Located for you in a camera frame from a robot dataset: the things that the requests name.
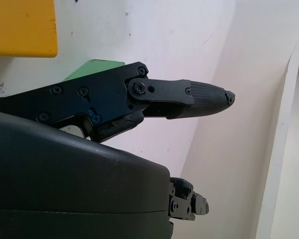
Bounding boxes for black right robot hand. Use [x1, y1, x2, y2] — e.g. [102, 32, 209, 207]
[0, 61, 236, 239]

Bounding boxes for green cube block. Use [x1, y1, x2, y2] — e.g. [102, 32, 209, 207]
[61, 59, 125, 83]

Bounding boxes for yellow cube block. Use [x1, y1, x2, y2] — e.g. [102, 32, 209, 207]
[0, 0, 58, 58]

